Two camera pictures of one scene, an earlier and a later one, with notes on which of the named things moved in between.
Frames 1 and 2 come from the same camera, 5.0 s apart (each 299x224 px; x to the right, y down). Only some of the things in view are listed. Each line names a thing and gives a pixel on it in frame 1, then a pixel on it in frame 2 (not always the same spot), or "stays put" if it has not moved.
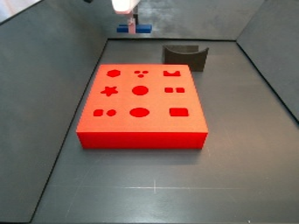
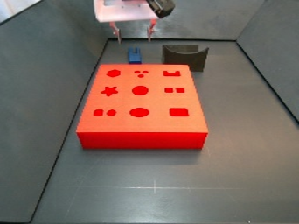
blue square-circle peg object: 142,28 to 135,55
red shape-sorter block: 143,107 stays put
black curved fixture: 187,55 stays put
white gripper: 123,7 to 111,10
